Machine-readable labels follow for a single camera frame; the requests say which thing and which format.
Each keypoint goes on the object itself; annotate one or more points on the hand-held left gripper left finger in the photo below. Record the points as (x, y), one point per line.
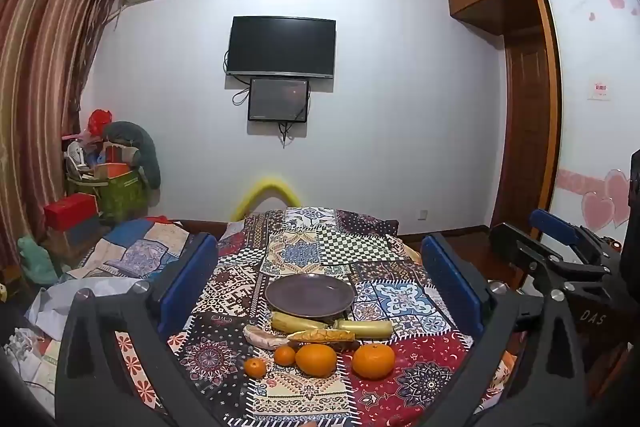
(187, 279)

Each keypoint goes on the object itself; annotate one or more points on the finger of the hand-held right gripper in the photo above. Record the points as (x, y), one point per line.
(552, 223)
(520, 252)

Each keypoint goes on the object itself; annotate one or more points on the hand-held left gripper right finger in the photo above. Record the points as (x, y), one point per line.
(450, 279)

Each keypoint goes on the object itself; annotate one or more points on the yellow banana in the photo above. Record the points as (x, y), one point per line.
(300, 323)
(365, 329)

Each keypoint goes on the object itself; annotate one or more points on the large round orange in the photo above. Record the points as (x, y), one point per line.
(373, 361)

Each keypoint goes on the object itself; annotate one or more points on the dark purple round plate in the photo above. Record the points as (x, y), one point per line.
(310, 294)

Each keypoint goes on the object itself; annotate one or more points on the small tangerine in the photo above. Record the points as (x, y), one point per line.
(255, 367)
(285, 356)

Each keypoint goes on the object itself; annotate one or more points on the pomelo piece with yellow rind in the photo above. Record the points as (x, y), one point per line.
(322, 335)

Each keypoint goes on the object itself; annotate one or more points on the large oval orange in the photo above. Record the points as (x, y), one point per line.
(316, 360)

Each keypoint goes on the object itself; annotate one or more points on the blue patchwork quilt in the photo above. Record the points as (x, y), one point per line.
(135, 247)

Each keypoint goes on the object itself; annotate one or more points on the pink peeled pomelo segment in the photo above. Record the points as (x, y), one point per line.
(260, 337)

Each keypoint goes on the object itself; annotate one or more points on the white wardrobe door with hearts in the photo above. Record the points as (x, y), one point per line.
(595, 132)

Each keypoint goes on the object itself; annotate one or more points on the green patterned storage box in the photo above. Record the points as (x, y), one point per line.
(122, 197)

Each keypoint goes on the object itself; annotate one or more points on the yellow foam tube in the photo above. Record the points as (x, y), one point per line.
(265, 189)

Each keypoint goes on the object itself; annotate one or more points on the dark brown oblong fruit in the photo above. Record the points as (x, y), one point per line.
(345, 346)

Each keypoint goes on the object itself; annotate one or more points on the patterned patchwork blanket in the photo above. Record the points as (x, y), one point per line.
(325, 247)

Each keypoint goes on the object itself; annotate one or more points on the white crumpled sheet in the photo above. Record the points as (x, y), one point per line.
(55, 302)

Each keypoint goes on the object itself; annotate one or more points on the grey neck pillow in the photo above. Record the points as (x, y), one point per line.
(145, 152)

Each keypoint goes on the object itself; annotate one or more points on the red rectangular box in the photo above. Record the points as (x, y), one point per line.
(70, 209)

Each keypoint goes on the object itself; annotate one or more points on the teal plush toy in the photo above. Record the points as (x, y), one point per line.
(37, 259)

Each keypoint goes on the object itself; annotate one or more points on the small white fan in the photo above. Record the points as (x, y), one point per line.
(77, 157)

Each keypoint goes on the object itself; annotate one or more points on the red plastic bag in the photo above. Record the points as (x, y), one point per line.
(99, 119)

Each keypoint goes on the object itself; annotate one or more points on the striped brown curtain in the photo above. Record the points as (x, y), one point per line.
(45, 82)

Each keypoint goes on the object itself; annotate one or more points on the dark wooden bed frame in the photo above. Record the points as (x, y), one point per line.
(200, 226)

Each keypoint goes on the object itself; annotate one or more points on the white wall socket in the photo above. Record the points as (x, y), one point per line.
(423, 215)

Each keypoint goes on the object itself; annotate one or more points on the red and white wall sign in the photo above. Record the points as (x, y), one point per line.
(599, 91)

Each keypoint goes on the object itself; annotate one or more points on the small black wall monitor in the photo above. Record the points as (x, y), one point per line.
(278, 100)

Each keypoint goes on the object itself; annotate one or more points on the black wall television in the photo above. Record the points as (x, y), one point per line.
(281, 47)

